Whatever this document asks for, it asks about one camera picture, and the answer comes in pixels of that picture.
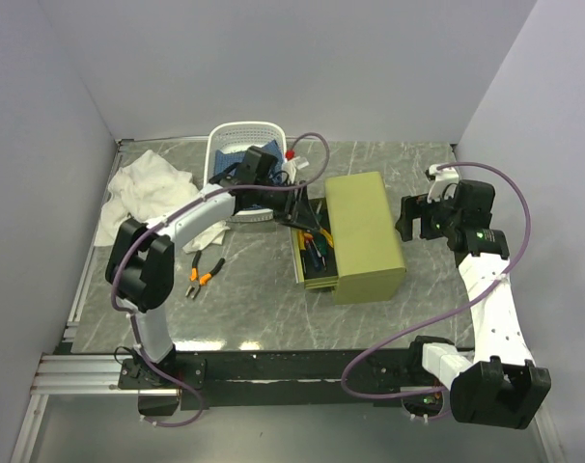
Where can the olive green metal drawer box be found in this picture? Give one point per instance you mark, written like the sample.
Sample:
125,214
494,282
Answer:
367,249

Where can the white cloth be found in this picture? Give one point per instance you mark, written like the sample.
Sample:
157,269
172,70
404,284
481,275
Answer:
146,189

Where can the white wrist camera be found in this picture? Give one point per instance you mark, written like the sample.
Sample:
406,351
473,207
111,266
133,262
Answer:
292,165
441,179

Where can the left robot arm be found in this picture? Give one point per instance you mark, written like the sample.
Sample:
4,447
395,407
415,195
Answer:
141,266

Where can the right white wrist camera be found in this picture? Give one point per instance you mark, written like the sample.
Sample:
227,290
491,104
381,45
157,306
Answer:
441,179

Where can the yellow precision screwdriver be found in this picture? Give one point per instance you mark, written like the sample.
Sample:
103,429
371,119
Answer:
326,234

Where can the orange handled pliers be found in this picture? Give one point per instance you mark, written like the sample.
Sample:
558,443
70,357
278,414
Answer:
198,280

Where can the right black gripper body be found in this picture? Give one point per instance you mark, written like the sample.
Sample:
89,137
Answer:
445,216

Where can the white plastic perforated basket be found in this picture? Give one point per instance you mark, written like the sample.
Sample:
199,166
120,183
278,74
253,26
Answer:
231,137

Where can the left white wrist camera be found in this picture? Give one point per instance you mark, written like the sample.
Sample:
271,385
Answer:
292,165

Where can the aluminium frame rail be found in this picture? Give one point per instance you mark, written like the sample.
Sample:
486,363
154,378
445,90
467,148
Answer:
98,374

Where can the blue checkered cloth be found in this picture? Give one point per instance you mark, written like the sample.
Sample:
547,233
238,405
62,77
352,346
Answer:
230,156

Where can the yellow short screwdriver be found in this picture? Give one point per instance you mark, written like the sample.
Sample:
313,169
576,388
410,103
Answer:
302,249

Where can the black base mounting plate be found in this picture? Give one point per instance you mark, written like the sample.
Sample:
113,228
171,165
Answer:
265,378

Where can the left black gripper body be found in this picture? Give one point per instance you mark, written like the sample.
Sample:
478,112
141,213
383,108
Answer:
284,208

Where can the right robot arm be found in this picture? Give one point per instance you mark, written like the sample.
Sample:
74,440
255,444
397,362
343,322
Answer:
500,384

